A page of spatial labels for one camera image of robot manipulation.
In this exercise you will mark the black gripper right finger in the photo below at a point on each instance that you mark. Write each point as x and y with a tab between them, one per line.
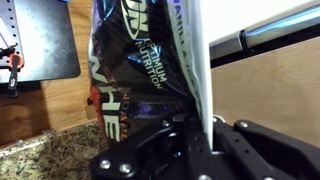
266	153

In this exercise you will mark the orange black clamp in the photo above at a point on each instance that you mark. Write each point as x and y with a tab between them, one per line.
14	73

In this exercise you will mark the black red whey protein bag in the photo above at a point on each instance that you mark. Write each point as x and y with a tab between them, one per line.
140	66

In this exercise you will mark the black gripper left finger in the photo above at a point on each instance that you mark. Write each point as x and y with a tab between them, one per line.
143	156

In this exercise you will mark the silver metal rail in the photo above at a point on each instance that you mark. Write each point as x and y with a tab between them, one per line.
266	30

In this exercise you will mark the black metal mounting plate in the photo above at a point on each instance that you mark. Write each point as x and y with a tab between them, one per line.
46	40

